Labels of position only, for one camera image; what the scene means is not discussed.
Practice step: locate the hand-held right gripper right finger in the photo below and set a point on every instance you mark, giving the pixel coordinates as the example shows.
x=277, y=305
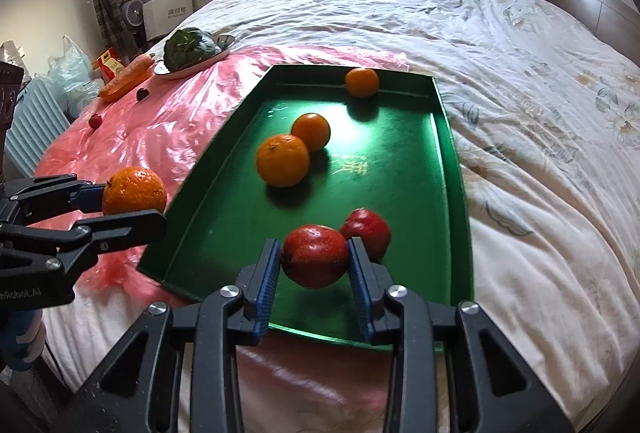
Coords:
x=361, y=293

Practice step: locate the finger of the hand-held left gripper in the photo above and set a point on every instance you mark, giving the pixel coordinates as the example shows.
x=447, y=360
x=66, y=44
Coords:
x=130, y=228
x=85, y=199

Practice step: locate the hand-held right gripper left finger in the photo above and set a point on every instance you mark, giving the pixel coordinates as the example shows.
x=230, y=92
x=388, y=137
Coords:
x=267, y=293

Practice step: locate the orange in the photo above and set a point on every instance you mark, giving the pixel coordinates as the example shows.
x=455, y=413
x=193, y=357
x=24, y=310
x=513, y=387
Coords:
x=310, y=131
x=132, y=190
x=283, y=160
x=362, y=82

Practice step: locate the red apple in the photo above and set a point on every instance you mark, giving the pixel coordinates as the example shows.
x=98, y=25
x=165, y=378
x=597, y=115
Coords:
x=314, y=256
x=370, y=225
x=95, y=120

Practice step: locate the green tray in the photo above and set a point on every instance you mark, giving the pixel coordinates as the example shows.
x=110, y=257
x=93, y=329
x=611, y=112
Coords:
x=400, y=173

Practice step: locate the light blue suitcase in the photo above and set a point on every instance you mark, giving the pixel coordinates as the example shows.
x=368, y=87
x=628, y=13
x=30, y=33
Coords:
x=40, y=123

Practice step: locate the bluish plastic bag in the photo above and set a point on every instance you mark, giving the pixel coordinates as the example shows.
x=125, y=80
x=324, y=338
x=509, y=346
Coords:
x=85, y=95

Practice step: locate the pink plastic sheet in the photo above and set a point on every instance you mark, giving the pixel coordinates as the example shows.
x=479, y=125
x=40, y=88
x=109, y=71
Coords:
x=165, y=113

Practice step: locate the small dark red plum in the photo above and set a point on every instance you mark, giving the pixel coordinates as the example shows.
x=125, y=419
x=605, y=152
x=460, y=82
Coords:
x=142, y=94

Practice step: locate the carrot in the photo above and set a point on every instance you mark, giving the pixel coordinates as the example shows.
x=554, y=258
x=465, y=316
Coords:
x=127, y=75

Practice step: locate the orange and red rice bag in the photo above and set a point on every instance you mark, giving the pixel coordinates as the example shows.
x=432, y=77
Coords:
x=110, y=65

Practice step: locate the clear plastic bag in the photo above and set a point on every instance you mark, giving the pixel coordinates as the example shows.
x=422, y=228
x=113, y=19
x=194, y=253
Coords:
x=70, y=63

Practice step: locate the white plate with dark rim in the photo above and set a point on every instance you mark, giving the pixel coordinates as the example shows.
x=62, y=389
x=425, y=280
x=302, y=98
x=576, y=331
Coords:
x=170, y=74

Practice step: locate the green spinach bunch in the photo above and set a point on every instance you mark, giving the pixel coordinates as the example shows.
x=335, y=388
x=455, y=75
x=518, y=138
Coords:
x=190, y=48

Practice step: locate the small white fan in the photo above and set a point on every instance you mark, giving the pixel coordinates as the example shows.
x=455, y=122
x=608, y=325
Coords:
x=134, y=11

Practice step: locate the white paper bag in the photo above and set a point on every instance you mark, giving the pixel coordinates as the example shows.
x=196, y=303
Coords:
x=167, y=15

